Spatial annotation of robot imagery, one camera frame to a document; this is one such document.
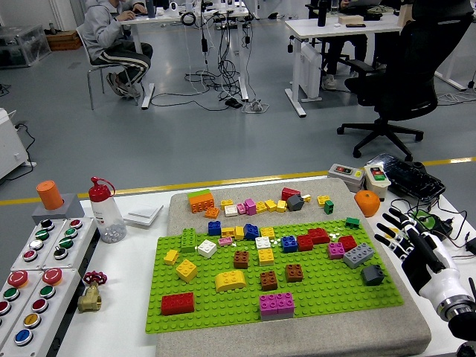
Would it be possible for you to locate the red long brick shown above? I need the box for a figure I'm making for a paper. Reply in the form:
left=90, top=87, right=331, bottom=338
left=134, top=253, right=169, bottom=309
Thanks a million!
left=160, top=292, right=196, bottom=316

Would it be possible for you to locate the small grey four-button box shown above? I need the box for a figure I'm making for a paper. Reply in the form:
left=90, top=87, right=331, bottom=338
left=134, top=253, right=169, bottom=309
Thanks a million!
left=10, top=218, right=68, bottom=271
left=41, top=216, right=98, bottom=271

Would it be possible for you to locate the grey switch box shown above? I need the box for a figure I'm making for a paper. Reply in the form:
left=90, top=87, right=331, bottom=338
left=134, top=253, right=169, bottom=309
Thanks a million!
left=327, top=163, right=366, bottom=193

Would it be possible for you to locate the white standing desk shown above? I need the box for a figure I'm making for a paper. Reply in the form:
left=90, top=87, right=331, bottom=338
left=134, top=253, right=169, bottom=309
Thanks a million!
left=284, top=14, right=405, bottom=119

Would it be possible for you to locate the dark grey sloped brick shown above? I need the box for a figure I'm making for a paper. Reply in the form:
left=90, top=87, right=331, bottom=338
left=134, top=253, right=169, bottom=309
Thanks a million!
left=360, top=264, right=386, bottom=286
left=286, top=193, right=306, bottom=212

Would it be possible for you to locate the lime green tall brick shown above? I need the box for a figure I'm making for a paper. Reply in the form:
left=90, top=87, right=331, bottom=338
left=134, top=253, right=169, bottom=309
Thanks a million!
left=181, top=228, right=197, bottom=254

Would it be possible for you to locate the large grey push-button box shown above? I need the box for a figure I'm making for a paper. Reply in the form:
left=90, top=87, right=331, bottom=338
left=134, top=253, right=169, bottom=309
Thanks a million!
left=0, top=267, right=82, bottom=357
left=0, top=269, right=45, bottom=338

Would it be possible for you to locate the orange brick stack green top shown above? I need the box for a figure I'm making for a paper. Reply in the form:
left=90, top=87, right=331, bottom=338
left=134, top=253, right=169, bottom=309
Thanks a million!
left=187, top=188, right=216, bottom=214

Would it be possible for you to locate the seated person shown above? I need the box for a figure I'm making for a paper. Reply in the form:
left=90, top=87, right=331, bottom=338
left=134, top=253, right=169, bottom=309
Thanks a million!
left=80, top=0, right=154, bottom=98

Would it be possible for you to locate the person in dark clothes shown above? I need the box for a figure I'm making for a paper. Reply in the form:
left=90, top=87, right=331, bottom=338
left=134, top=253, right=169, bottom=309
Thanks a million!
left=320, top=0, right=387, bottom=91

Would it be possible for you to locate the white wall switch panel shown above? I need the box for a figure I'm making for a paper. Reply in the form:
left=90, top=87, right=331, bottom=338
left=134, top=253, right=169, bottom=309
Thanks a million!
left=123, top=203, right=164, bottom=228

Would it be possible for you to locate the grey square block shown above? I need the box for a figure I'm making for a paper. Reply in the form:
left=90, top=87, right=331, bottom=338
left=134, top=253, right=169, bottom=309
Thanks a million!
left=31, top=193, right=86, bottom=225

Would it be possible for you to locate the green studded baseplate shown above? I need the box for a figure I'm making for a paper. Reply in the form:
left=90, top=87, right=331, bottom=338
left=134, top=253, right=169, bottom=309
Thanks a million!
left=144, top=219, right=405, bottom=335

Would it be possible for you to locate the green plastic cup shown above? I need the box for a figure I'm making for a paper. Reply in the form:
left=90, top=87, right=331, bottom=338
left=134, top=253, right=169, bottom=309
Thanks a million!
left=408, top=209, right=437, bottom=239

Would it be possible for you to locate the transparent storage box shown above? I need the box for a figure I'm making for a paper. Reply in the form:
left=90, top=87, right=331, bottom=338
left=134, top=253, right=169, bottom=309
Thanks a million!
left=0, top=24, right=52, bottom=68

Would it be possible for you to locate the black cable tangle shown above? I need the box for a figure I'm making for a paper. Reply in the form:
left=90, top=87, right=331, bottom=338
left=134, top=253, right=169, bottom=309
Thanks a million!
left=150, top=10, right=261, bottom=112

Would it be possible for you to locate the grey long brick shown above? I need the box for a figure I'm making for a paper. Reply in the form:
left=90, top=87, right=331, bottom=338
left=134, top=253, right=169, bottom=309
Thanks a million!
left=260, top=309, right=295, bottom=322
left=342, top=242, right=376, bottom=269

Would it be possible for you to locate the orange cylinder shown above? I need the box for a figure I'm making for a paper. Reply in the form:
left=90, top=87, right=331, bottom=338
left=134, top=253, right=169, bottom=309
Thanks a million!
left=36, top=180, right=65, bottom=210

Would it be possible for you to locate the white desk frame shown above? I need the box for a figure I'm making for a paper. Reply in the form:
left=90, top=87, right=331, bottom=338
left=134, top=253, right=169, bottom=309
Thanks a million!
left=433, top=0, right=476, bottom=92

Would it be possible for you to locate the orange fruit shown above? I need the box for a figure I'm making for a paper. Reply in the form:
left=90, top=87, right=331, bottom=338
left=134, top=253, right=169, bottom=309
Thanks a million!
left=353, top=190, right=382, bottom=219

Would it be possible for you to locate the grey metal chair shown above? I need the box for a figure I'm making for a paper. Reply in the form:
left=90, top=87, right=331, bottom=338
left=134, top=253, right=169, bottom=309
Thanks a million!
left=76, top=25, right=141, bottom=112

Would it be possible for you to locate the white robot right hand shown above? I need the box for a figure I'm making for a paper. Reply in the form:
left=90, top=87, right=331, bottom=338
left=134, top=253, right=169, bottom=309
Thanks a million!
left=374, top=207, right=474, bottom=309

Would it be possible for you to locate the wooden crate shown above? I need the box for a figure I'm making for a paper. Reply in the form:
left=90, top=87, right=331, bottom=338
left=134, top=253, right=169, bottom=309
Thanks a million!
left=45, top=30, right=83, bottom=52

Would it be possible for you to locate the brass valve red handwheel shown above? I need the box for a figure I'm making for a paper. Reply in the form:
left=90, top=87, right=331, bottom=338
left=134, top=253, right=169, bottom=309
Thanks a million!
left=77, top=270, right=109, bottom=313

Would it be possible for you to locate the black connector with thin wires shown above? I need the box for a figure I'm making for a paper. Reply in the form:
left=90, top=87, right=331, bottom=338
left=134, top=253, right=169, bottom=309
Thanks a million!
left=444, top=232, right=476, bottom=261

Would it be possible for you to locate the yellow curved brick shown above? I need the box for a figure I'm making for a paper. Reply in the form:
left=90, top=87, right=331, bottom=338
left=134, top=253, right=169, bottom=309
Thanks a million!
left=214, top=269, right=248, bottom=293

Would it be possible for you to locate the black office chair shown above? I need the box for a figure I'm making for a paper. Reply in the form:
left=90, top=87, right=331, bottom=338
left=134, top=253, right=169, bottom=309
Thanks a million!
left=336, top=0, right=475, bottom=161

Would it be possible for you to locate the white two-button switch box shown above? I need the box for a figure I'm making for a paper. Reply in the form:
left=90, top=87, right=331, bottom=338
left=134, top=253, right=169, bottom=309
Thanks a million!
left=363, top=164, right=392, bottom=202

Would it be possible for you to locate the squeeze bottle red cap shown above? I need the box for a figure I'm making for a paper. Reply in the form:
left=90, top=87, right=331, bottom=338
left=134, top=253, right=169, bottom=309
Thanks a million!
left=89, top=176, right=128, bottom=244

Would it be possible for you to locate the wooden box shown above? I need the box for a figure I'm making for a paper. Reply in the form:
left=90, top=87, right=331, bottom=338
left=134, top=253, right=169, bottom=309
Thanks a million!
left=397, top=3, right=414, bottom=28

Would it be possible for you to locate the white computer tower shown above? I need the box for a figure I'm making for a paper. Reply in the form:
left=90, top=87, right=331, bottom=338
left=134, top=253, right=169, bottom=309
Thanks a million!
left=300, top=41, right=323, bottom=101

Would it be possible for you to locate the grey-brown foam mat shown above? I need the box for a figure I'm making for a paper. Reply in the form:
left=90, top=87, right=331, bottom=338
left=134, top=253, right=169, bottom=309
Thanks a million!
left=155, top=177, right=433, bottom=357

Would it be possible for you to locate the white cabinet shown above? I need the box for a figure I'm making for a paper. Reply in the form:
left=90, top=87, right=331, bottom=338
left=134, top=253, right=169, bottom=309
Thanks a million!
left=0, top=107, right=38, bottom=181

